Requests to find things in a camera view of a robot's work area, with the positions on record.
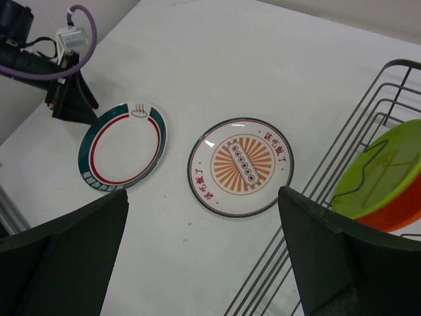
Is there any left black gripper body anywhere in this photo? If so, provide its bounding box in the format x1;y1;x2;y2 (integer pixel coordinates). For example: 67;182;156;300
45;53;80;119

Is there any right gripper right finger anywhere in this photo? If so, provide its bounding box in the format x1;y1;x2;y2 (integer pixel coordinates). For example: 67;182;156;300
278;186;420;315

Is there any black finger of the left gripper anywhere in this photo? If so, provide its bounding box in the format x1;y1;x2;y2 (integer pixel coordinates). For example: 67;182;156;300
58;72;99;124

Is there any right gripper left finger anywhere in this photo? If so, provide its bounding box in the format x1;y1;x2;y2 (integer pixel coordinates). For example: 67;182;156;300
1;190;128;315

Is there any white plate teal rim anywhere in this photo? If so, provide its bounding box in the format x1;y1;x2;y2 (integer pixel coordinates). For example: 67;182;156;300
78;101;168;192

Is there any green plate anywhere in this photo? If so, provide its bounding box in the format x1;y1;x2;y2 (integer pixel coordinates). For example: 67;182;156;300
331;119;420;219

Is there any white plate orange sunburst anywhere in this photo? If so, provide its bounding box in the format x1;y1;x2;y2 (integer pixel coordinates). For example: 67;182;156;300
187;117;295;218

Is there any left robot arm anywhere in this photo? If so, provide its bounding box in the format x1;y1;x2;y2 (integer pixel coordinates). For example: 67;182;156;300
1;1;99;125

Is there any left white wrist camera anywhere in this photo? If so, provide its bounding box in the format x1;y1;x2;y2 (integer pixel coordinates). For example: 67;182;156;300
55;26;90;63

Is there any grey wire dish rack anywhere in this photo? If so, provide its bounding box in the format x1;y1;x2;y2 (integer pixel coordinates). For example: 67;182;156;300
225;59;420;315

